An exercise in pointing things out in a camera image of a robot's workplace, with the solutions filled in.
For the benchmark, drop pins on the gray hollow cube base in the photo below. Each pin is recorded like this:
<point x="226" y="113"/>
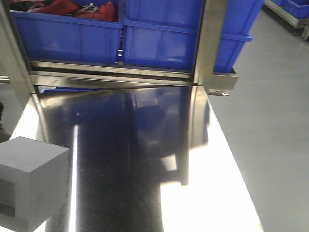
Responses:
<point x="33" y="182"/>

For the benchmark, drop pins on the blue bin middle shelf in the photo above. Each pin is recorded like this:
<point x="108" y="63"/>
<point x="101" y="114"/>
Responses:
<point x="162" y="33"/>

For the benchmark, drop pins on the blue bin shelf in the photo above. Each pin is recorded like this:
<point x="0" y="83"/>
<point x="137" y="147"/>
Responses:
<point x="162" y="33"/>
<point x="239" y="19"/>

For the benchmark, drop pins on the blue bin with red bags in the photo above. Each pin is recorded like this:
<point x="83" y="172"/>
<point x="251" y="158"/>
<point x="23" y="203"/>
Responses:
<point x="67" y="38"/>

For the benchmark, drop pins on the blue bin right shelf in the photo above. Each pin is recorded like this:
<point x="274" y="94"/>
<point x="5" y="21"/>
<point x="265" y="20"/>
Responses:
<point x="239" y="19"/>

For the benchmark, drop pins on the red snack bags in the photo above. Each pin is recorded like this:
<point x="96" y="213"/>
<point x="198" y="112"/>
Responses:
<point x="90" y="9"/>

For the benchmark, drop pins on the stainless steel shelf rack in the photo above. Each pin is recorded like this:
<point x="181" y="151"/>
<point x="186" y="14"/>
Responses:
<point x="25" y="75"/>

